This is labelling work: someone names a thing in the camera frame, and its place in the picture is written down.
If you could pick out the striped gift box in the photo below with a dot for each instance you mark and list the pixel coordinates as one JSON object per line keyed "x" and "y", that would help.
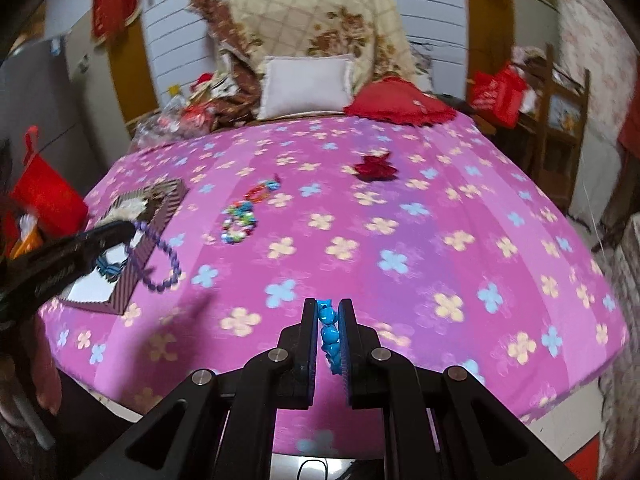
{"x": 167, "y": 200}

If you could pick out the pink floral bedsheet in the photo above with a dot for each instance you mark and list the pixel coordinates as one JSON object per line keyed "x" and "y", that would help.
{"x": 400, "y": 260}

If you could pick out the red hair bow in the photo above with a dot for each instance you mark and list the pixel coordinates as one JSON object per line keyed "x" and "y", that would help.
{"x": 375, "y": 166}

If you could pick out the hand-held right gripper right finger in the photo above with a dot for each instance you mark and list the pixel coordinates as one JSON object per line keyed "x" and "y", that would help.
{"x": 350, "y": 350}

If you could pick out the red pillow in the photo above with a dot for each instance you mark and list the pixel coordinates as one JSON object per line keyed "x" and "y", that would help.
{"x": 400, "y": 102}

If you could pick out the person's left forearm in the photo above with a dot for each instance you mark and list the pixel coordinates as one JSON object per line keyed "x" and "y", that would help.
{"x": 47, "y": 360}

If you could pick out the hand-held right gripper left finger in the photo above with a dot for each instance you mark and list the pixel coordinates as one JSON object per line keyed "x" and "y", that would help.
{"x": 311, "y": 345}

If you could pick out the floral quilt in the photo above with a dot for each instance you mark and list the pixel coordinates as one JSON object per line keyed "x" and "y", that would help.
{"x": 320, "y": 10}

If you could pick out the blue striped elastic band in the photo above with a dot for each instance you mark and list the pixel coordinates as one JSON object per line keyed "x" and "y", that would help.
{"x": 107, "y": 267}

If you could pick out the red gift bag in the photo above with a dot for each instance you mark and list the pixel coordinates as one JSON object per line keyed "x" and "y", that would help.
{"x": 47, "y": 195}

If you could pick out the wooden chair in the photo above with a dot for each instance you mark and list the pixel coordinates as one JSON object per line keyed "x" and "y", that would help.
{"x": 555, "y": 125}

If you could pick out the white pillow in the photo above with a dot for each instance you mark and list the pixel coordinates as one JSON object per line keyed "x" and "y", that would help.
{"x": 305, "y": 87}

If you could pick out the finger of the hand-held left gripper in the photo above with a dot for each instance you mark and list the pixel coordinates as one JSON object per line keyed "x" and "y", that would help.
{"x": 107, "y": 237}

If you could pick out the clear plastic bags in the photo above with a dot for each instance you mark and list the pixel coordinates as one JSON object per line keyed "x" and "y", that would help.
{"x": 165, "y": 122}

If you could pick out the grey refrigerator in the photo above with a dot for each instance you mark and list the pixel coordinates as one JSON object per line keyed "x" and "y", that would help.
{"x": 50, "y": 105}

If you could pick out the red shopping bag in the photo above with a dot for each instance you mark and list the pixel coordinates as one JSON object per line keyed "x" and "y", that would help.
{"x": 497, "y": 95}

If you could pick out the brown patterned cloth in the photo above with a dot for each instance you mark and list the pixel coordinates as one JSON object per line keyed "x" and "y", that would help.
{"x": 235, "y": 90}

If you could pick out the red hanging decoration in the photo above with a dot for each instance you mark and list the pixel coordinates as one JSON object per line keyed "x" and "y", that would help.
{"x": 115, "y": 0}

